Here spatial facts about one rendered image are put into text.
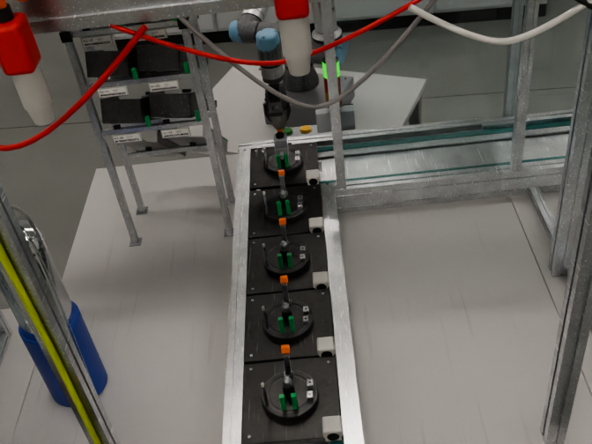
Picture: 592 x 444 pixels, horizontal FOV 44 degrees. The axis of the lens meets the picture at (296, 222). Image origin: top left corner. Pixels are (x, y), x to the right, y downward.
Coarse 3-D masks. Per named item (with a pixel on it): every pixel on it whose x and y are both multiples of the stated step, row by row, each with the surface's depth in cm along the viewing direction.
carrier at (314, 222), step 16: (256, 192) 245; (272, 192) 244; (288, 192) 239; (304, 192) 242; (320, 192) 241; (256, 208) 238; (272, 208) 234; (288, 208) 229; (304, 208) 232; (320, 208) 235; (256, 224) 232; (272, 224) 231; (288, 224) 230; (304, 224) 229; (320, 224) 225
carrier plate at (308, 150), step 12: (288, 144) 264; (300, 144) 263; (312, 144) 263; (252, 156) 261; (264, 156) 260; (312, 156) 257; (252, 168) 255; (312, 168) 252; (252, 180) 250; (264, 180) 249; (276, 180) 249; (288, 180) 248; (300, 180) 247
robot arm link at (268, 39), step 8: (264, 32) 234; (272, 32) 233; (256, 40) 233; (264, 40) 231; (272, 40) 231; (280, 40) 236; (264, 48) 233; (272, 48) 233; (280, 48) 236; (264, 56) 235; (272, 56) 235; (280, 56) 237; (280, 64) 238
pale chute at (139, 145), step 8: (160, 136) 238; (128, 144) 241; (136, 144) 241; (144, 144) 241; (152, 144) 240; (160, 144) 240; (168, 144) 245; (176, 144) 253; (176, 152) 255; (184, 152) 261
